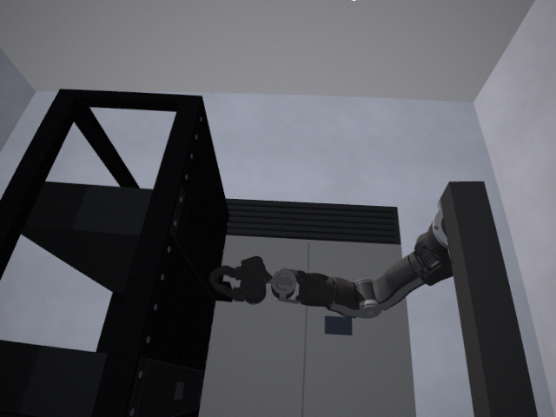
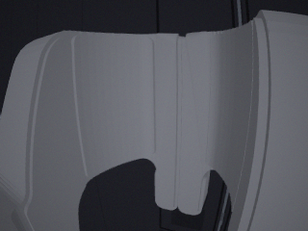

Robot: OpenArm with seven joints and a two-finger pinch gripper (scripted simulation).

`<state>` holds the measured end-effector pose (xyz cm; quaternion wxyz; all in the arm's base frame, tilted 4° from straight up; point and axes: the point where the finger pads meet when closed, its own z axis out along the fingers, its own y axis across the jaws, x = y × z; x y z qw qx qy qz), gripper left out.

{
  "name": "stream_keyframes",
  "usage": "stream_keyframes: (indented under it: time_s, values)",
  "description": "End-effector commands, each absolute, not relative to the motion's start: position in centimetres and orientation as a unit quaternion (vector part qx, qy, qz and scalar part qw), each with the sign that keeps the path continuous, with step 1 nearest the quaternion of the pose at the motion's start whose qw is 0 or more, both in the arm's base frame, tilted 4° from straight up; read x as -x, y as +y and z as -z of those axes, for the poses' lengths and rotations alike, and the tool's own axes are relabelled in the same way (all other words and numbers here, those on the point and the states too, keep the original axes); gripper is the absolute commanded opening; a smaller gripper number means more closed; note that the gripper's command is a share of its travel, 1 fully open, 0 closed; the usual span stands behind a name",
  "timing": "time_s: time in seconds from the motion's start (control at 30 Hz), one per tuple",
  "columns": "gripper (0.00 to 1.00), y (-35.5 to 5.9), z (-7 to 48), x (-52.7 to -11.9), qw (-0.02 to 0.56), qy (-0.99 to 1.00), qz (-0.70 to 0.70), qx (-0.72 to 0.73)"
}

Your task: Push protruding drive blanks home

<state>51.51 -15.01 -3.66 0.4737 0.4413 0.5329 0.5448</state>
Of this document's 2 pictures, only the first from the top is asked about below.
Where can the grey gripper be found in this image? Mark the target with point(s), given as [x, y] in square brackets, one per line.
[253, 276]

